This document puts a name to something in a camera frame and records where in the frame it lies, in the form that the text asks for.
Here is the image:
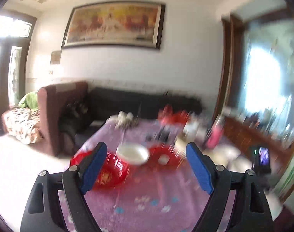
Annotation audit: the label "large red scalloped plate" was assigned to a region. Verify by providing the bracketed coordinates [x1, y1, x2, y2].
[70, 150, 130, 191]

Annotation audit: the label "small red gold-rimmed plate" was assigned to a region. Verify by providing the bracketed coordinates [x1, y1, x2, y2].
[147, 145, 184, 169]

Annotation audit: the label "white shallow paper bowl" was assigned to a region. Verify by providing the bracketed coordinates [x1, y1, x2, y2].
[116, 143, 150, 166]

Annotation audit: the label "phone with lit screen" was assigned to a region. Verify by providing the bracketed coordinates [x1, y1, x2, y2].
[252, 146, 271, 175]

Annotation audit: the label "wooden brick-pattern cabinet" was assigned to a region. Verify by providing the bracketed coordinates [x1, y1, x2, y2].
[224, 117, 294, 173]

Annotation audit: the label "pink thermos bottle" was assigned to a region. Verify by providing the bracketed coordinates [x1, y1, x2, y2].
[206, 115, 224, 149]

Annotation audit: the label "patterned blanket bed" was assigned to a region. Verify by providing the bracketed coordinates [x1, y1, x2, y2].
[2, 107, 43, 145]

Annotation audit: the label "maroon armchair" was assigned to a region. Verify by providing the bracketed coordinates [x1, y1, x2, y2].
[37, 81, 88, 156]

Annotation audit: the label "white plastic jar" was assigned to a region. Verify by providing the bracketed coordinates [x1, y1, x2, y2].
[182, 122, 199, 141]

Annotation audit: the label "purple floral tablecloth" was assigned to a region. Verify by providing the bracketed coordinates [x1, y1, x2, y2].
[57, 118, 242, 232]

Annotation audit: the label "black leather sofa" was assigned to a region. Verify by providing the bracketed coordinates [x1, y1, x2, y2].
[58, 87, 203, 155]

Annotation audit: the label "green cloth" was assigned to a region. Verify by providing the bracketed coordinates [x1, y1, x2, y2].
[18, 92, 39, 110]

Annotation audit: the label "black round device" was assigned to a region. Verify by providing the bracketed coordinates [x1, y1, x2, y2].
[156, 128, 170, 143]

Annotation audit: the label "white gloves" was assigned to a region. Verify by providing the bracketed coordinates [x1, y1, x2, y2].
[115, 111, 134, 129]

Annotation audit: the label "red plastic bag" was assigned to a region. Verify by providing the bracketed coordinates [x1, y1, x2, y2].
[157, 104, 190, 125]

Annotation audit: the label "wooden glass door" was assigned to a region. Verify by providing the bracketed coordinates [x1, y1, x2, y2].
[0, 9, 38, 136]

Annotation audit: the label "framed horse painting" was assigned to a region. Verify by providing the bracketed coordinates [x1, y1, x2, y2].
[61, 0, 166, 49]

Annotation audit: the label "small wall plaque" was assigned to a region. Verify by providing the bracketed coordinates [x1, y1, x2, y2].
[50, 50, 62, 64]

